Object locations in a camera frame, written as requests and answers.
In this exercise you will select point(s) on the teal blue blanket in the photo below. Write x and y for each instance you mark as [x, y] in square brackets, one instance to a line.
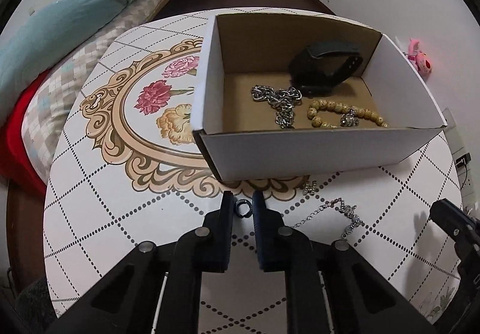
[46, 37]

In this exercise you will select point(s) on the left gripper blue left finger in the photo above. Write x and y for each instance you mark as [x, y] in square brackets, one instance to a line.
[216, 251]

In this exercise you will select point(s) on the checkered beige mattress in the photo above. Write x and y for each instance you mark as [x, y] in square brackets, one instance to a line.
[50, 106]

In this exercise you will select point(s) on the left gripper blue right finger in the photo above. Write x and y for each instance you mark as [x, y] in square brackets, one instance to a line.
[270, 243]

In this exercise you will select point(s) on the small silver earring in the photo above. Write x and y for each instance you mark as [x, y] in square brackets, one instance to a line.
[310, 188]

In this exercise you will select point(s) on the pink panther plush toy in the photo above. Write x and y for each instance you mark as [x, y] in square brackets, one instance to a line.
[418, 58]

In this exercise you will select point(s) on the black smart watch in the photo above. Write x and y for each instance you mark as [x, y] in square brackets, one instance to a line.
[322, 66]

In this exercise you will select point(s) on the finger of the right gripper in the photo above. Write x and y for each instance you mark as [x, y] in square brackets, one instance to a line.
[462, 229]

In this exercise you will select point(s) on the white patterned tablecloth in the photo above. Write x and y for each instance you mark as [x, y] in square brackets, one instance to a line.
[126, 170]

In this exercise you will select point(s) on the white power strip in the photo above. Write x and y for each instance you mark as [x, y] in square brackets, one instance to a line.
[462, 162]

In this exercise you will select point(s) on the red bed sheet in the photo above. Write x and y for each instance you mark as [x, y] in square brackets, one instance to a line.
[15, 163]

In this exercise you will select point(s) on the white cardboard box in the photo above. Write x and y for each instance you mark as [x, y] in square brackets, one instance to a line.
[239, 138]

